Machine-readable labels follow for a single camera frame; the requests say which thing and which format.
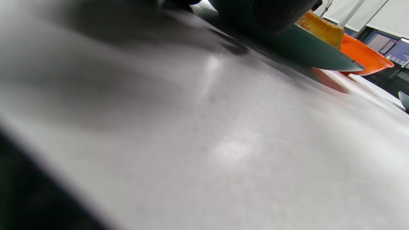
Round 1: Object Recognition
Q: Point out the person's left hand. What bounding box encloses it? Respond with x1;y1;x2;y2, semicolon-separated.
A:
160;0;323;34

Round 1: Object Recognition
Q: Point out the teal plate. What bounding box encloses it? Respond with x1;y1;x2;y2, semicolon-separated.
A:
398;91;409;112
208;6;365;72

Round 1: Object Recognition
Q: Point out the brown bread slice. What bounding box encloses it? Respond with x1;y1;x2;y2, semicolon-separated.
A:
296;11;345;51

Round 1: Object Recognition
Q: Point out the orange bowl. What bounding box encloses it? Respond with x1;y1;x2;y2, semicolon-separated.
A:
339;33;395;76

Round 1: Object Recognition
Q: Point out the computer monitor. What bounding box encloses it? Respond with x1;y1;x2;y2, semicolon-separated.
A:
385;38;409;69

